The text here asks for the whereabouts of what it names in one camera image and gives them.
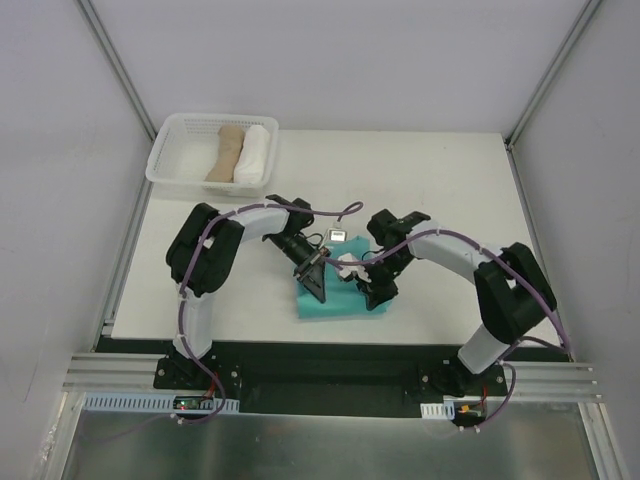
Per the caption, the white rolled t-shirt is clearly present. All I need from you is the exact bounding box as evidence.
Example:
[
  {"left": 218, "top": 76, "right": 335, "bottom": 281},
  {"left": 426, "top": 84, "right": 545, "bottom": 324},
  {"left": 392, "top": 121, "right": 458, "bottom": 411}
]
[{"left": 233, "top": 125, "right": 271, "bottom": 185}]

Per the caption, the left aluminium frame post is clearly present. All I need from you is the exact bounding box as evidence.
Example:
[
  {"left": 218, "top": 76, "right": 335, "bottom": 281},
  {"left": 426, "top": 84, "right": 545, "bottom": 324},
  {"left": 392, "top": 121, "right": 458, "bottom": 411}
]
[{"left": 75, "top": 0, "right": 157, "bottom": 141}]

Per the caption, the beige rolled t-shirt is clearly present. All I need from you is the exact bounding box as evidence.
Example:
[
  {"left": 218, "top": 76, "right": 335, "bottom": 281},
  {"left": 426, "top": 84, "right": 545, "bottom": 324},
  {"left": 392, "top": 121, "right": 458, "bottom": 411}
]
[{"left": 205, "top": 124, "right": 245, "bottom": 183}]

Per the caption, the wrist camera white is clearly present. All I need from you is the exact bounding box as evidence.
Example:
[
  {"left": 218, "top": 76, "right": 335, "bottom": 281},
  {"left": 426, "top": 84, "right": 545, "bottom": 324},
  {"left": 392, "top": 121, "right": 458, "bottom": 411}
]
[
  {"left": 324, "top": 227, "right": 348, "bottom": 243},
  {"left": 335, "top": 253, "right": 370, "bottom": 283}
]

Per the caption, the white cable duct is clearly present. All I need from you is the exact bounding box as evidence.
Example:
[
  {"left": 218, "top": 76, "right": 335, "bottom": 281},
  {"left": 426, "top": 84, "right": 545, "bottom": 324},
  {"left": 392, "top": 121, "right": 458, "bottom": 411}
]
[
  {"left": 83, "top": 393, "right": 240, "bottom": 415},
  {"left": 420, "top": 401, "right": 455, "bottom": 421}
]

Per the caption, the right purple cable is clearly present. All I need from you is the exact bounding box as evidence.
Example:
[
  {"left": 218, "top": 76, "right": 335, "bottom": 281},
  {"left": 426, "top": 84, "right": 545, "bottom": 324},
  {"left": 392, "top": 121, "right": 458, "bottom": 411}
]
[{"left": 324, "top": 229, "right": 574, "bottom": 434}]

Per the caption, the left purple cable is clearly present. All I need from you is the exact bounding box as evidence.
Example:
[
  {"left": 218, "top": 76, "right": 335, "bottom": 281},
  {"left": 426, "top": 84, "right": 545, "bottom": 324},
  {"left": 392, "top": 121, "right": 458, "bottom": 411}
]
[{"left": 177, "top": 201, "right": 365, "bottom": 426}]

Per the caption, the right white cable duct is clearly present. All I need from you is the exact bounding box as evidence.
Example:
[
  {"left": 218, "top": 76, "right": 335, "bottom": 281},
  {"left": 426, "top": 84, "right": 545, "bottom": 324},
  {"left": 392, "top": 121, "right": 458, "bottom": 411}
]
[{"left": 420, "top": 401, "right": 455, "bottom": 421}]

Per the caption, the left white cable duct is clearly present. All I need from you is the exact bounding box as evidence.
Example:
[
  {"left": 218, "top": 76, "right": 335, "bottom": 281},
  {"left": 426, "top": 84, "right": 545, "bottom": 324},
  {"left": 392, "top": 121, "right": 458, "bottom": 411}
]
[{"left": 83, "top": 393, "right": 240, "bottom": 415}]

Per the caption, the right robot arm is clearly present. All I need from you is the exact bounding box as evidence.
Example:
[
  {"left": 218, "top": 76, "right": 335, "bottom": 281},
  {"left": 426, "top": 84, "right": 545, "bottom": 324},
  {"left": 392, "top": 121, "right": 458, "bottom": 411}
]
[{"left": 357, "top": 209, "right": 557, "bottom": 397}]

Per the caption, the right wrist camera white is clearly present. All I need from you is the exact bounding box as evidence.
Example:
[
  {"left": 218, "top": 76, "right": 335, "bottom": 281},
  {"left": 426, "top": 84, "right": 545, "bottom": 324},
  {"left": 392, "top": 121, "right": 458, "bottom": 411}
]
[{"left": 335, "top": 253, "right": 370, "bottom": 283}]

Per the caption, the aluminium frame post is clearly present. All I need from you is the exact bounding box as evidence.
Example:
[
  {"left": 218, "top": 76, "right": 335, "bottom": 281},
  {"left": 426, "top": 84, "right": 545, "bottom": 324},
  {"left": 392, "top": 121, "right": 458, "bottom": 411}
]
[
  {"left": 504, "top": 0, "right": 604, "bottom": 152},
  {"left": 75, "top": 0, "right": 157, "bottom": 141}
]

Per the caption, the teal t-shirt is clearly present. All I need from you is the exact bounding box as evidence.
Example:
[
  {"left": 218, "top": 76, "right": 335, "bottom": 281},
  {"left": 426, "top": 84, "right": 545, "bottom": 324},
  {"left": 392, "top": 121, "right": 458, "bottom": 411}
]
[{"left": 296, "top": 236, "right": 392, "bottom": 320}]

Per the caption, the aluminium rail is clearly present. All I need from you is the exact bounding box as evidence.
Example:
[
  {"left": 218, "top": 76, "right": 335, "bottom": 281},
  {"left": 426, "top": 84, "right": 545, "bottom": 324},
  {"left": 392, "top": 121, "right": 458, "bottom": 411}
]
[{"left": 62, "top": 349, "right": 166, "bottom": 389}]

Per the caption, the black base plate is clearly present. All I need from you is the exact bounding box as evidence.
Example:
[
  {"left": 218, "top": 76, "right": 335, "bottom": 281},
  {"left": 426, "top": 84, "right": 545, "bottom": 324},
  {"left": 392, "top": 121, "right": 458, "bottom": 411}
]
[{"left": 154, "top": 340, "right": 509, "bottom": 415}]

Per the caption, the purple cable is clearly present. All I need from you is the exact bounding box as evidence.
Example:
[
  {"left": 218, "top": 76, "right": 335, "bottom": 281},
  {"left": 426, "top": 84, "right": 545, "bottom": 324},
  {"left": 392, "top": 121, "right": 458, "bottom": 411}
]
[
  {"left": 177, "top": 201, "right": 365, "bottom": 426},
  {"left": 324, "top": 229, "right": 574, "bottom": 434}
]

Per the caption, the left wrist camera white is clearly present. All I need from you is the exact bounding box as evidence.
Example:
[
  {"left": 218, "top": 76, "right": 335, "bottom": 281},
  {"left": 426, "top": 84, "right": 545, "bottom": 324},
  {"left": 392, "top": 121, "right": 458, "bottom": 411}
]
[{"left": 324, "top": 227, "right": 348, "bottom": 243}]

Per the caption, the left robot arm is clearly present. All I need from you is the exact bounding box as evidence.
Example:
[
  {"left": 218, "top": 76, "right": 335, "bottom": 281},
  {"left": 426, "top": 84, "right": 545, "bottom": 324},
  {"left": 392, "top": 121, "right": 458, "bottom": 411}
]
[{"left": 166, "top": 195, "right": 329, "bottom": 389}]

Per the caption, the white plastic basket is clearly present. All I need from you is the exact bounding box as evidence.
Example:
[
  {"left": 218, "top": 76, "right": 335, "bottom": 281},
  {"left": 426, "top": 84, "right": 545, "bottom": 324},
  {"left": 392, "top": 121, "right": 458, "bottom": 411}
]
[{"left": 145, "top": 113, "right": 279, "bottom": 197}]

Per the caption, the right aluminium frame post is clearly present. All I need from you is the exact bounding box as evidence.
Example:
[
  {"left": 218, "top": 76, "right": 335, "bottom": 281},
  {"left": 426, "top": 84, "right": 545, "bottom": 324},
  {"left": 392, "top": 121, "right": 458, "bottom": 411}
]
[{"left": 504, "top": 0, "right": 604, "bottom": 152}]

